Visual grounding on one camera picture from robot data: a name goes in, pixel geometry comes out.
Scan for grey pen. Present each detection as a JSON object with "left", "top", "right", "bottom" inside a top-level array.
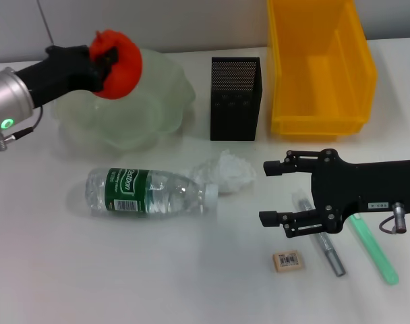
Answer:
[{"left": 291, "top": 190, "right": 347, "bottom": 277}]

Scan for beige eraser with barcode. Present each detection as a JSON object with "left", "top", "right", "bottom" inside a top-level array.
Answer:
[{"left": 272, "top": 249, "right": 308, "bottom": 273}]

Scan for black mesh pen holder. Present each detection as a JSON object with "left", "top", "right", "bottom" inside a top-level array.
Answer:
[{"left": 210, "top": 56, "right": 262, "bottom": 142}]

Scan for orange red fruit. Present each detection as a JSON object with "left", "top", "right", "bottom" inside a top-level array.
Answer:
[{"left": 89, "top": 29, "right": 144, "bottom": 101}]

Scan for right arm cable with connector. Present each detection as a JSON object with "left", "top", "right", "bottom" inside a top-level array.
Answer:
[{"left": 379, "top": 201, "right": 409, "bottom": 235}]

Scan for pale green glass fruit plate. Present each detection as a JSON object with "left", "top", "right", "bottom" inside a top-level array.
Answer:
[{"left": 51, "top": 47, "right": 196, "bottom": 156}]

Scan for yellow plastic bin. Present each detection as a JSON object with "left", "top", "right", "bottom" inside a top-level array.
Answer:
[{"left": 266, "top": 0, "right": 378, "bottom": 141}]

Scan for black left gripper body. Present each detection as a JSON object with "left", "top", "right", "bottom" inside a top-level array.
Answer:
[{"left": 15, "top": 45, "right": 105, "bottom": 109}]

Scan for white paper ball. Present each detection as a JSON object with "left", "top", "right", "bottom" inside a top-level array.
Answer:
[{"left": 191, "top": 150, "right": 257, "bottom": 195}]

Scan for clear green-label water bottle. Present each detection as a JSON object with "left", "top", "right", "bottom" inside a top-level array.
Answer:
[{"left": 85, "top": 167, "right": 220, "bottom": 219}]

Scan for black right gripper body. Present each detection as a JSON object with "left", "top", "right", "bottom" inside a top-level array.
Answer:
[{"left": 310, "top": 148, "right": 410, "bottom": 234}]

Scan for green pen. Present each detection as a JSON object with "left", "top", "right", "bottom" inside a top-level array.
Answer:
[{"left": 347, "top": 213, "right": 400, "bottom": 286}]

